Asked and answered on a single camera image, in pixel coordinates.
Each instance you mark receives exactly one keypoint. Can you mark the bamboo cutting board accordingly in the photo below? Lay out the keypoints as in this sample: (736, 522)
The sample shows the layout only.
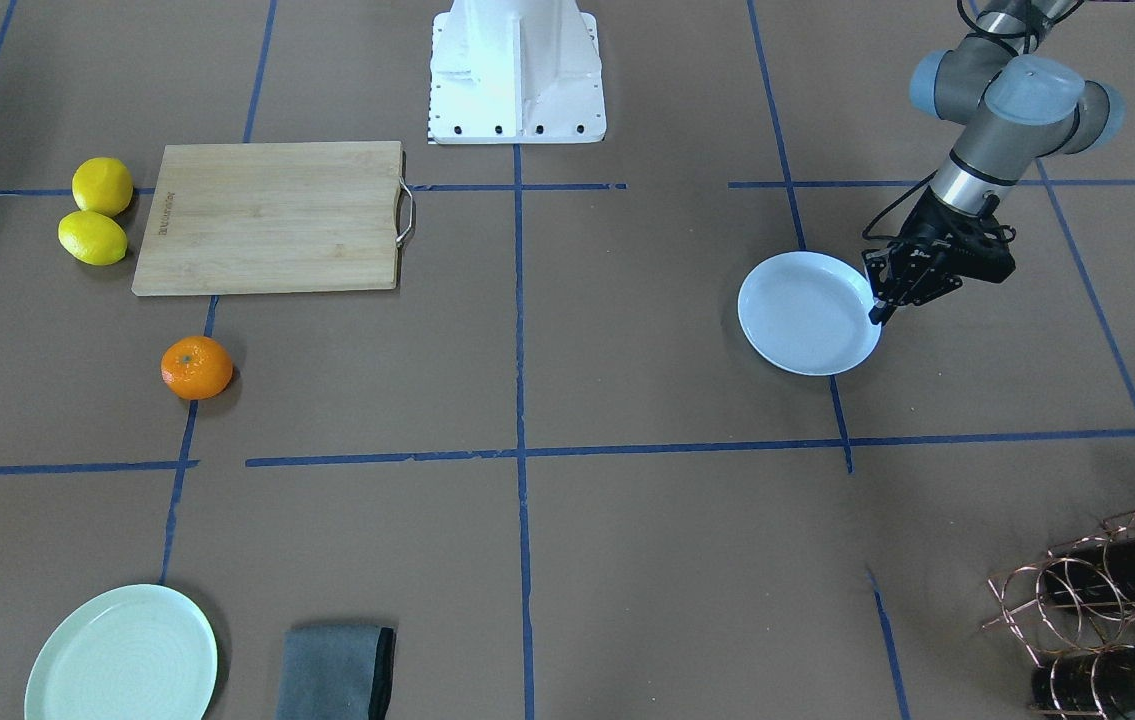
(302, 217)

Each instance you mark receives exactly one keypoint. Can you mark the dark wine bottle lower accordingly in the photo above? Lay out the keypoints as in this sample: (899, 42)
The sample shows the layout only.
(1090, 686)

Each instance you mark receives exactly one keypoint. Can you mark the yellow lemon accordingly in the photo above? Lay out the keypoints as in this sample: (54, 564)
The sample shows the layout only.
(92, 238)
(102, 185)

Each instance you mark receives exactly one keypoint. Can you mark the light blue plate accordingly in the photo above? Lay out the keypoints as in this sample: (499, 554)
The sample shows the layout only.
(808, 313)

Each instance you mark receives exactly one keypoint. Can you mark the copper wire bottle rack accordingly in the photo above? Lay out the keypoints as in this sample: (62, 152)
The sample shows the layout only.
(1073, 611)

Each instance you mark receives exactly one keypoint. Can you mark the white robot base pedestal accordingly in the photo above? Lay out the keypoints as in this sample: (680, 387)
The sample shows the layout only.
(515, 72)

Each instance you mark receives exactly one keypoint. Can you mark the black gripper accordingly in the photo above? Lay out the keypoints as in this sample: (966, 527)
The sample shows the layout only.
(926, 234)

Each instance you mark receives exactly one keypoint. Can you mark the grey folded cloth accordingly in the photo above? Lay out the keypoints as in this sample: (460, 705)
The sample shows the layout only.
(336, 671)

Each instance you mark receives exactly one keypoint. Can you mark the lower yellow lemon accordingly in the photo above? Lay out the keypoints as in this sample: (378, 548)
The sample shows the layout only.
(92, 238)

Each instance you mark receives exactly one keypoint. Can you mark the upper yellow lemon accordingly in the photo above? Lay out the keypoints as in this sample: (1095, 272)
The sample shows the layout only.
(102, 185)

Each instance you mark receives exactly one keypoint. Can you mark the light green plate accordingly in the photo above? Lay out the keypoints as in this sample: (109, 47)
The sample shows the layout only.
(141, 651)

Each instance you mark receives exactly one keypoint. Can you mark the orange mandarin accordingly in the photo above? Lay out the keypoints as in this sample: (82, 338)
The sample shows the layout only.
(196, 368)

